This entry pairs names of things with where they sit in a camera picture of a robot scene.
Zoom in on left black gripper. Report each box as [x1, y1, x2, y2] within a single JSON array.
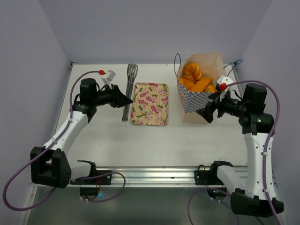
[[92, 83, 133, 108]]

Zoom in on metal serving tongs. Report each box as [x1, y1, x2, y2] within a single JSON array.
[[122, 63, 138, 122]]

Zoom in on blue checkered paper bag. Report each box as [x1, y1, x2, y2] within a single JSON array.
[[173, 52, 243, 123]]

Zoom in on twisted fake bread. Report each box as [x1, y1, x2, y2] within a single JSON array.
[[183, 62, 202, 83]]

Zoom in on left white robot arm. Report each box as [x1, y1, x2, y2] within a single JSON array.
[[30, 78, 133, 188]]

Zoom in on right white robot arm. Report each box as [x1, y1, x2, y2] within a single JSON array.
[[194, 83, 284, 218]]

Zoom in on fake croissant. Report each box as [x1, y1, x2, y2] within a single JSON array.
[[204, 84, 217, 93]]

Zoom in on long fake baguette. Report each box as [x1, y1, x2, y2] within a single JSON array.
[[189, 77, 212, 92]]

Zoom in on floral rectangular tray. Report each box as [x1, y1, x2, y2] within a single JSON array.
[[130, 82, 169, 126]]

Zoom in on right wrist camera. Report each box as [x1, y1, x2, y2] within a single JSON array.
[[216, 75, 233, 101]]

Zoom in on right black base bracket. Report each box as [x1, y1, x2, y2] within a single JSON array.
[[194, 164, 223, 186]]

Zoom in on black base bracket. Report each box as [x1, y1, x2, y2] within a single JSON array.
[[194, 164, 223, 186], [70, 170, 112, 185]]

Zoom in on left black base bracket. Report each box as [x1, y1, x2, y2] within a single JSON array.
[[70, 170, 112, 185]]

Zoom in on aluminium mounting rail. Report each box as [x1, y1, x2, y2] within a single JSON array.
[[30, 166, 277, 188]]

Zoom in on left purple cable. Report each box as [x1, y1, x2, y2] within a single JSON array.
[[2, 69, 126, 211]]

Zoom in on purple cable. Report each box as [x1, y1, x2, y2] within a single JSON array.
[[2, 69, 126, 211], [187, 80, 282, 225]]

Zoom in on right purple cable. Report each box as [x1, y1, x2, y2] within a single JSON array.
[[187, 80, 282, 225]]

